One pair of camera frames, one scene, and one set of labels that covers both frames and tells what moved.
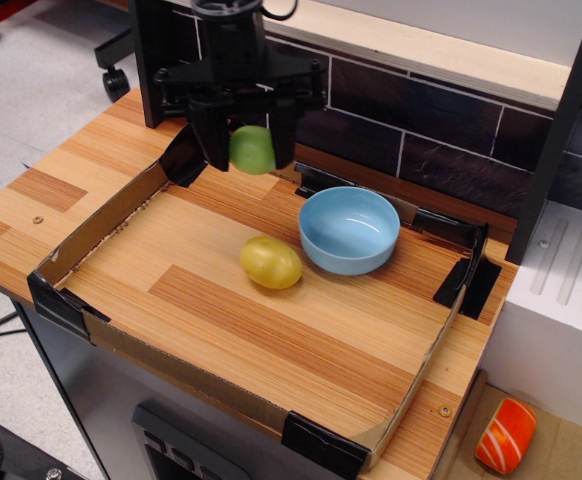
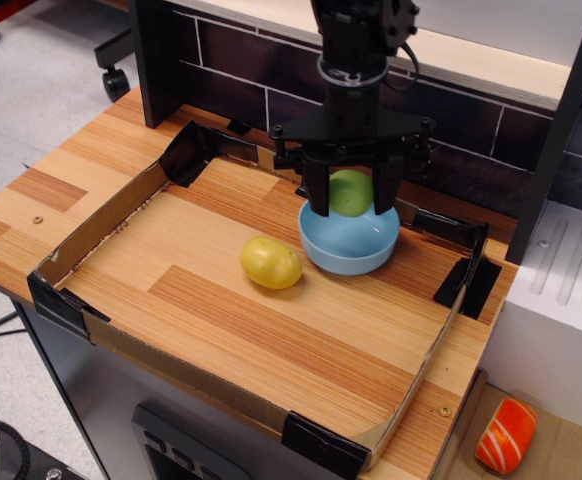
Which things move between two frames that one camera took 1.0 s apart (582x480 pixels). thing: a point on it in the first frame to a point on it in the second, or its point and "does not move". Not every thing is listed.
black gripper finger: (284, 127) to (387, 178)
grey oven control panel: (180, 447) does not move
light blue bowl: (349, 230) does not move
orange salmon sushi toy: (507, 437) does not move
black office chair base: (115, 82) does not move
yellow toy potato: (270, 263) does not move
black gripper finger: (211, 121) to (316, 183)
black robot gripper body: (236, 68) to (353, 122)
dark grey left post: (154, 48) does not move
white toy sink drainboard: (552, 342) does not move
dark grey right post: (563, 126) does not move
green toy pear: (251, 150) to (351, 192)
